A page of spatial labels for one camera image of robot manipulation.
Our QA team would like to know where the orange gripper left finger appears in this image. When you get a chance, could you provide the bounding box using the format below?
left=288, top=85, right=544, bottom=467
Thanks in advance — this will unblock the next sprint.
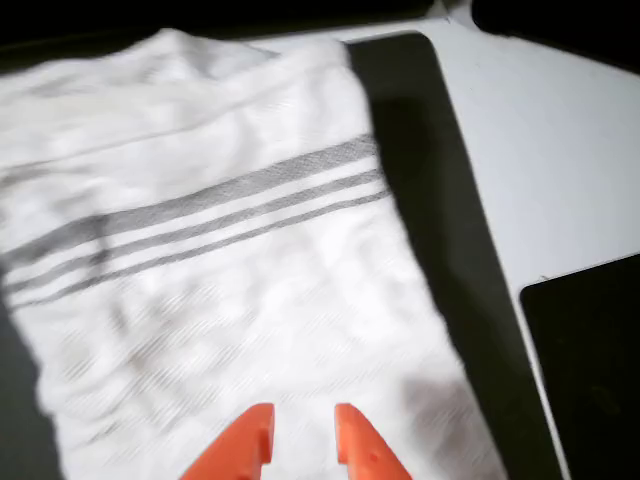
left=178, top=401, right=277, bottom=480

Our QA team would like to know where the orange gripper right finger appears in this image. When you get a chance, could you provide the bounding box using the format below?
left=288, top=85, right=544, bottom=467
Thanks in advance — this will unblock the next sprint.
left=333, top=402, right=415, bottom=480

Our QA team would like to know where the white striped kitchen towel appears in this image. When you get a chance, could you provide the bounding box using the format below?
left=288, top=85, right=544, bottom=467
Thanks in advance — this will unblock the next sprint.
left=0, top=27, right=509, bottom=480

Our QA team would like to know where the black flat tablet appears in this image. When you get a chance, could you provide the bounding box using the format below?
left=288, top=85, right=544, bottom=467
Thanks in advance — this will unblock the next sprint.
left=518, top=253, right=640, bottom=480

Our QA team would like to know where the black desk mat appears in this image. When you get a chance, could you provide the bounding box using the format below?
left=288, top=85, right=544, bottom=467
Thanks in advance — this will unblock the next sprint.
left=0, top=19, right=569, bottom=480

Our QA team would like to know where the black rounded device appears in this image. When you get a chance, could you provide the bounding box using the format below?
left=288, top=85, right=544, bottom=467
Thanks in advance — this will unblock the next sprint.
left=470, top=0, right=640, bottom=77

